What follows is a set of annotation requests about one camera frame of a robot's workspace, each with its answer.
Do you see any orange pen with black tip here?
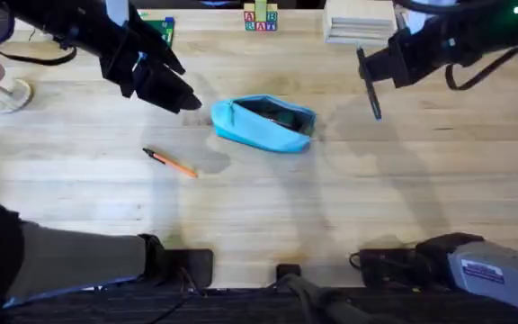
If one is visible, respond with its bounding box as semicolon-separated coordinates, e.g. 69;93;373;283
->
141;147;200;180

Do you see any teal soft zip bag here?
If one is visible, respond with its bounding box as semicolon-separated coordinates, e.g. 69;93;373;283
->
210;94;317;154

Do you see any left wrist plate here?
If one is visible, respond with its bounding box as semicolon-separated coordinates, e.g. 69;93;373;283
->
104;0;130;27

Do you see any stack of letter toy blocks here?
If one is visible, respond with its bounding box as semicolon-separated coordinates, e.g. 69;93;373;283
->
243;0;280;32

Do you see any pale round-based stand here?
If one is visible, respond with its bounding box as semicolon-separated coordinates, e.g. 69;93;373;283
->
0;48;34;114

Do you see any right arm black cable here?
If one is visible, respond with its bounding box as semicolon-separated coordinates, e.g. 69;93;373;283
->
444;46;518;92

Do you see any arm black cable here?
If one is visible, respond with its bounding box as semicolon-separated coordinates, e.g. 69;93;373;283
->
444;46;518;92
0;13;78;68

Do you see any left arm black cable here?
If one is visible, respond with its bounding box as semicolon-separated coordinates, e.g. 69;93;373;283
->
0;13;78;68

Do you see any black rail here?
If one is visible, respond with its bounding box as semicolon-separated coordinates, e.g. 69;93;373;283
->
0;285;518;324

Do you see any thick black cable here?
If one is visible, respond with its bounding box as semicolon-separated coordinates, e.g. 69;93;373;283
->
275;263;380;324

